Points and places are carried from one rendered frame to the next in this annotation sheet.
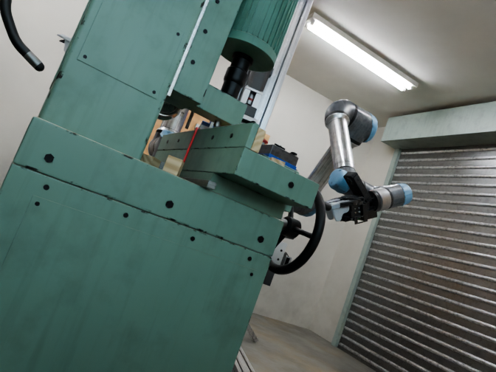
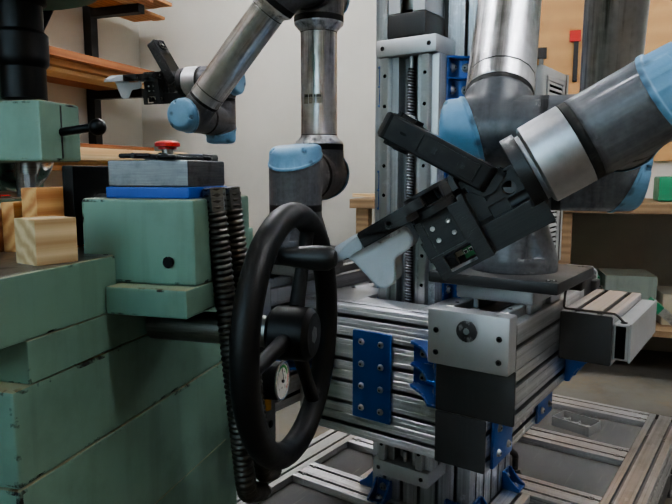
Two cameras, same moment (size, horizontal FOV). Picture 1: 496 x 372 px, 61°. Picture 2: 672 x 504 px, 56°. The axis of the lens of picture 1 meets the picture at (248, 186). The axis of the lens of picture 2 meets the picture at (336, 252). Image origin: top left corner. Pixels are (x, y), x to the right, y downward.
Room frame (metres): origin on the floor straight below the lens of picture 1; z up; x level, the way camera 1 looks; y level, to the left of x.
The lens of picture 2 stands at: (0.82, -0.67, 0.99)
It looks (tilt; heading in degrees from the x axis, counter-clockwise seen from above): 7 degrees down; 44
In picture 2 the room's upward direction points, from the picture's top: straight up
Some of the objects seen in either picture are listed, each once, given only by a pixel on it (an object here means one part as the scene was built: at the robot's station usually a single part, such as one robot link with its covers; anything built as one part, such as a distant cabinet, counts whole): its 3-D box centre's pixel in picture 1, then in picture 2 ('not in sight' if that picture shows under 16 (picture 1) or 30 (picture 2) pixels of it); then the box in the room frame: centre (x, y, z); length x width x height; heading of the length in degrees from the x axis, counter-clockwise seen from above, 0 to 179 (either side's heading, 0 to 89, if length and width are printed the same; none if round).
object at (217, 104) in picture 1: (215, 109); (15, 139); (1.11, 0.15, 1.03); 0.14 x 0.07 x 0.09; 118
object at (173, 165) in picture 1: (173, 167); not in sight; (0.91, 0.17, 0.82); 0.04 x 0.03 x 0.04; 1
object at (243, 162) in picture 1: (234, 180); (109, 270); (1.17, 0.04, 0.87); 0.61 x 0.30 x 0.06; 28
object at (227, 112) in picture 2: not in sight; (217, 120); (1.76, 0.65, 1.12); 0.11 x 0.08 x 0.11; 23
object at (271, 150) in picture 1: (271, 154); (174, 172); (1.22, -0.03, 0.99); 0.13 x 0.11 x 0.06; 28
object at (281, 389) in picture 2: not in sight; (272, 385); (1.45, 0.07, 0.65); 0.06 x 0.04 x 0.08; 28
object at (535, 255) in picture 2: not in sight; (514, 240); (1.84, -0.13, 0.87); 0.15 x 0.15 x 0.10
